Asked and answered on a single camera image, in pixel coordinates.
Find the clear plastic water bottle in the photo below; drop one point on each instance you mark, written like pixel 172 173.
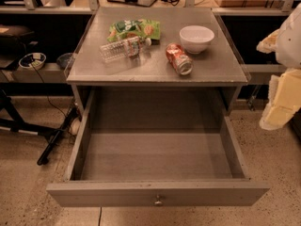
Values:
pixel 130 47

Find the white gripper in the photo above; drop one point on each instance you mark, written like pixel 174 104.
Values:
pixel 290 42

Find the open grey top drawer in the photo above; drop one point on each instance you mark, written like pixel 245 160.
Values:
pixel 135 144

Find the metal drawer knob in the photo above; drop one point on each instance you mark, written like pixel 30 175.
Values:
pixel 158 201

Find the dark round dish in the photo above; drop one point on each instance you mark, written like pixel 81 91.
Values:
pixel 64 60

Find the green chip bag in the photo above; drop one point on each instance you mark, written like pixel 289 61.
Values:
pixel 143 28

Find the grey cabinet with top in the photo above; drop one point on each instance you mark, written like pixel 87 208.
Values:
pixel 218 66

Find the red coke can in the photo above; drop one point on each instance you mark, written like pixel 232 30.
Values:
pixel 178 59

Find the white bowl with cables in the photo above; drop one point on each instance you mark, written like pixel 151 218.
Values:
pixel 32 61

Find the black stand legs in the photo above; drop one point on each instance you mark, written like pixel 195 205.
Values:
pixel 18 124

